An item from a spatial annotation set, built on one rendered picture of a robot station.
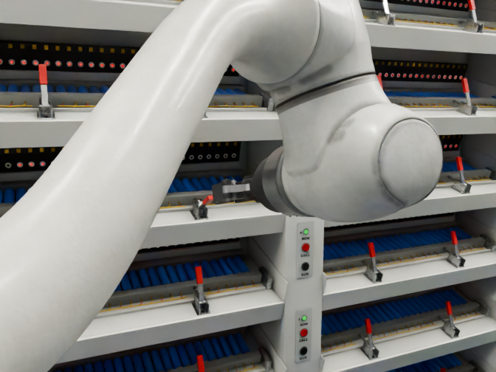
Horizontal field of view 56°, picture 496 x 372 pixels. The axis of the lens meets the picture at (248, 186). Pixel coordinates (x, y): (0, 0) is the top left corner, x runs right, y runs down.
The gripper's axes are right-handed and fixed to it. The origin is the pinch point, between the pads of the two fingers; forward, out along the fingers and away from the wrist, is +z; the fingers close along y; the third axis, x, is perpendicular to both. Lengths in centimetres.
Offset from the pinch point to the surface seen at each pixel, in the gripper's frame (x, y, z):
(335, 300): -25.0, 30.9, 22.2
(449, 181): 0, 71, 24
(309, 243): -11.1, 23.4, 18.0
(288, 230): -7.9, 18.2, 17.3
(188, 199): 0.4, -1.4, 21.8
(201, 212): -2.4, 0.4, 19.2
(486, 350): -50, 88, 34
